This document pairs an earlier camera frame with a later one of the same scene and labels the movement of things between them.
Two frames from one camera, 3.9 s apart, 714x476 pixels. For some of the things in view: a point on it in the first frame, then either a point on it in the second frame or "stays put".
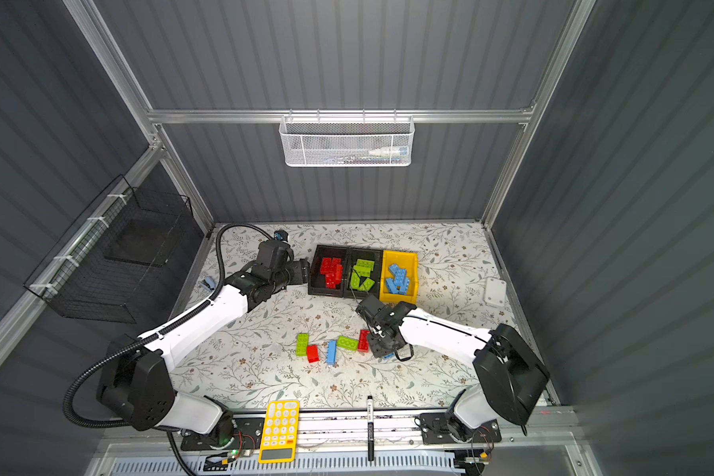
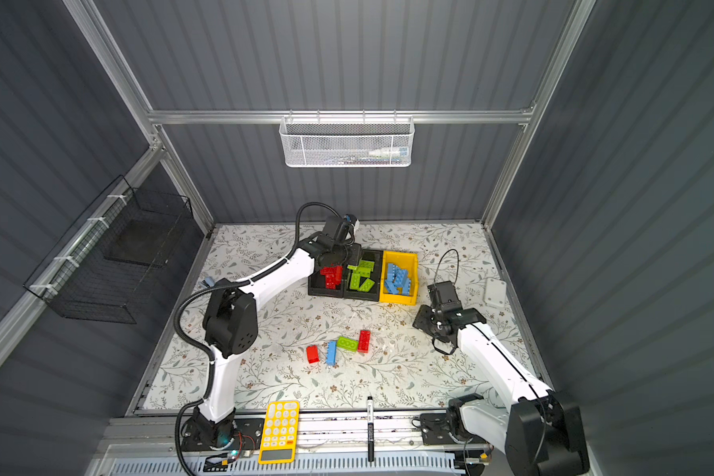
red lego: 330,281 stays put
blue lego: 392,287 stays put
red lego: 363,343 stays put
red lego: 339,274 stays put
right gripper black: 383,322 to 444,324
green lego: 365,264 stays put
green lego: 301,343 to 361,271
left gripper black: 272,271 to 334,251
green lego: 367,285 stays put
